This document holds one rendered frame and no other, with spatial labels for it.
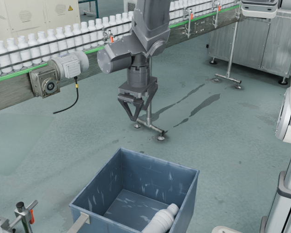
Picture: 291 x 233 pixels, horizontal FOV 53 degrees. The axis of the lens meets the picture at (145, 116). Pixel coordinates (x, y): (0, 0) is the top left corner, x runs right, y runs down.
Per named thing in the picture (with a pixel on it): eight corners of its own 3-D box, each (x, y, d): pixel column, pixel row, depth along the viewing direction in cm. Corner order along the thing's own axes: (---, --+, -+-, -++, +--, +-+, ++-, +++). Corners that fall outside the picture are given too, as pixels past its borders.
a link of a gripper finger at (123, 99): (118, 121, 78) (116, 90, 73) (130, 109, 83) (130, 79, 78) (140, 128, 75) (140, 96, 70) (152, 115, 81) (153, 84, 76)
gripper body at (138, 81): (117, 94, 74) (116, 67, 70) (136, 79, 81) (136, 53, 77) (140, 100, 71) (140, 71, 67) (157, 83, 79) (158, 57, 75)
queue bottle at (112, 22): (114, 38, 213) (112, 14, 204) (119, 39, 209) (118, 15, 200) (107, 39, 209) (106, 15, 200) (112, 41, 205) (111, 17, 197)
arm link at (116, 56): (170, 42, 63) (149, 11, 65) (126, 53, 57) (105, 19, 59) (148, 72, 73) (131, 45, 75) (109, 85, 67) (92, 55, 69)
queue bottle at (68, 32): (66, 51, 188) (62, 25, 180) (75, 50, 190) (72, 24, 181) (66, 54, 183) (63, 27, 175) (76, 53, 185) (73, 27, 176)
